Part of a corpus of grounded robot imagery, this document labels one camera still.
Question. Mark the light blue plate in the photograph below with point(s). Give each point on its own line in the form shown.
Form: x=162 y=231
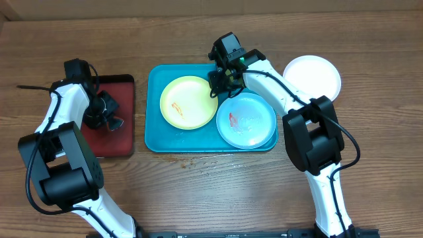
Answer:
x=246 y=121

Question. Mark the teal plastic tray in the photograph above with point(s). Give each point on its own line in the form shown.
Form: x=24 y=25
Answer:
x=162 y=137

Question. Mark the yellow plate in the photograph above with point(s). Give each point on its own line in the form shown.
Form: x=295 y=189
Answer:
x=185 y=103

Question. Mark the white pink plate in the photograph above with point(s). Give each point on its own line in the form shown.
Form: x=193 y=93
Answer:
x=315 y=76

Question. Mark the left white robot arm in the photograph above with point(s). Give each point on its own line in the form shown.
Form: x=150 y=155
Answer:
x=62 y=173

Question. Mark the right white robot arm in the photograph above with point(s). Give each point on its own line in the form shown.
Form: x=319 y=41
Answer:
x=313 y=137

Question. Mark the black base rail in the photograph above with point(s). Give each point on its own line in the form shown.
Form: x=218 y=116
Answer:
x=291 y=233

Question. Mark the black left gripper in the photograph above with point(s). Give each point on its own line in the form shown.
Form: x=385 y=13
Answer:
x=94 y=120

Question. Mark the red green sponge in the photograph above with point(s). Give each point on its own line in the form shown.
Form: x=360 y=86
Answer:
x=114 y=123

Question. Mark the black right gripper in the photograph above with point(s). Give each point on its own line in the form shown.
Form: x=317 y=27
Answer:
x=217 y=79

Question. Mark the dark red tray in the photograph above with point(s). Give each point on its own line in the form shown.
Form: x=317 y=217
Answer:
x=119 y=142

